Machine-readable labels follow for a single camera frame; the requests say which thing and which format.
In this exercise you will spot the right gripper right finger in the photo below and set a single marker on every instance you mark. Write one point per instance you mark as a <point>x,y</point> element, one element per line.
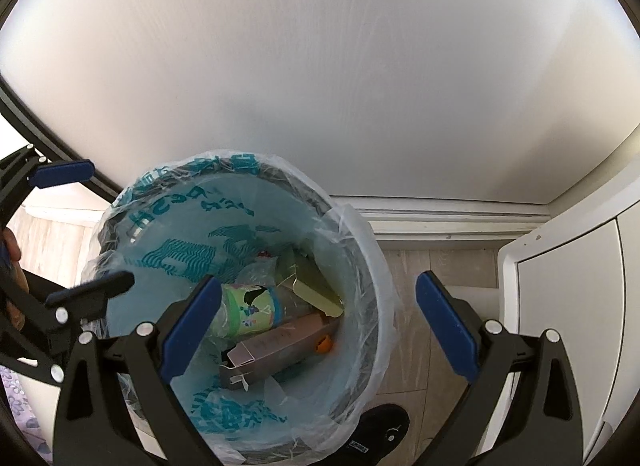
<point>454,323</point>

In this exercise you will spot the trash bin with teal liner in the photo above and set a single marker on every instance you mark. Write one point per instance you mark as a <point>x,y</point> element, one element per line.
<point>253,222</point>

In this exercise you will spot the tan cardboard box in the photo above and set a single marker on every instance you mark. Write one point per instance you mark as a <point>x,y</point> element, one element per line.
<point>312,285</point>

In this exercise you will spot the pink cardboard box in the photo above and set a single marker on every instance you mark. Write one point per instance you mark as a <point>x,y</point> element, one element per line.
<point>260,356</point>

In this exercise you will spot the orange peel scrap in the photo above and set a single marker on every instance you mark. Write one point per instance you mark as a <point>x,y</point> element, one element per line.
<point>325,344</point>

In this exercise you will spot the person's left hand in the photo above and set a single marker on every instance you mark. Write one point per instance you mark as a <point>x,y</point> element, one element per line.
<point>13,250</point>

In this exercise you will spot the clear plastic bottle green label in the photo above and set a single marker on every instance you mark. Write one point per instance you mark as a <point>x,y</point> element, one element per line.
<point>245,310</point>

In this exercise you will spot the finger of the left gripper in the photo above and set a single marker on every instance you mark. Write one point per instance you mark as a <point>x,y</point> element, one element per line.
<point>49,174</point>
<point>91,297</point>

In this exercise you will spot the black slipper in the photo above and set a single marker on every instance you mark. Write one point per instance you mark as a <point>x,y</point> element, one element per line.
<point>379,431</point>

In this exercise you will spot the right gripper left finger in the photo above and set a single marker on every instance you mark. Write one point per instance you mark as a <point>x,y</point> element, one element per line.
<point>184,325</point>

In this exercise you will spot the white nightstand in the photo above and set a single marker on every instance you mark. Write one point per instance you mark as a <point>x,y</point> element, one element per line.
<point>579,275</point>

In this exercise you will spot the pink floral bedding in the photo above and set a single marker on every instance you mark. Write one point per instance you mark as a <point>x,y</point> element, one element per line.
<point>23,415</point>

